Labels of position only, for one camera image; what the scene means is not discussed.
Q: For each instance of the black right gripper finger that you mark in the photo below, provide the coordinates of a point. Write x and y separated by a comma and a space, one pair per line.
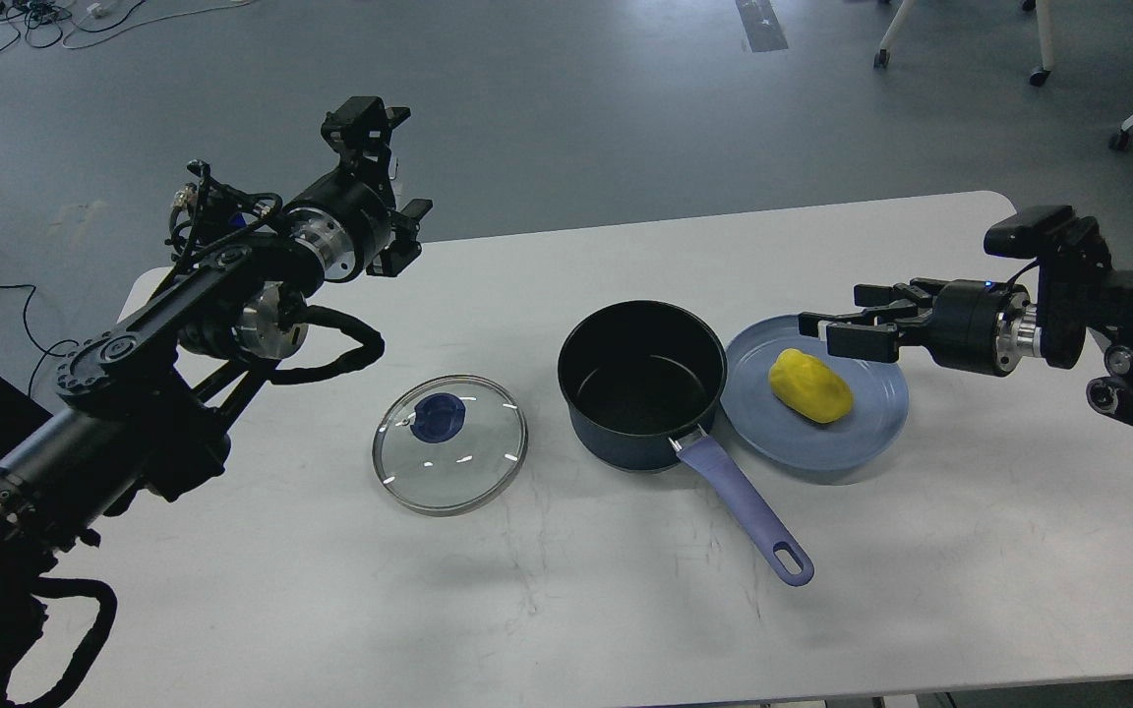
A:
877, 336
913, 297

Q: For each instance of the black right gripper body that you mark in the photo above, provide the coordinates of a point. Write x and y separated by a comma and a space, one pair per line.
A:
982, 327

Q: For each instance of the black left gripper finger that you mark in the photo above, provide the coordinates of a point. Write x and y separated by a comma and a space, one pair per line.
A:
401, 247
360, 133

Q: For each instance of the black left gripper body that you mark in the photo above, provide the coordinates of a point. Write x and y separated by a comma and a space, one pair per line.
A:
343, 230

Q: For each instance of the glass lid blue knob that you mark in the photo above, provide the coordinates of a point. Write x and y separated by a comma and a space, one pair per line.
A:
450, 445

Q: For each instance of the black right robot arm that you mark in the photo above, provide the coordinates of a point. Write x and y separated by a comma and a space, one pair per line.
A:
1079, 291

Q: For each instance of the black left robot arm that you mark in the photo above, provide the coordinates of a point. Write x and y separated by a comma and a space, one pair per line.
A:
149, 402

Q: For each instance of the blue plate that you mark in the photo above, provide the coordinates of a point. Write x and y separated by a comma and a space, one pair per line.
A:
774, 431

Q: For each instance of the white chair leg with caster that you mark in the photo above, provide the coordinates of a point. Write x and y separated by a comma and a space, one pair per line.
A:
1046, 37

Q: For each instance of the dark blue saucepan purple handle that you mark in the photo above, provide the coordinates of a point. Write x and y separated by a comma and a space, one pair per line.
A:
642, 381

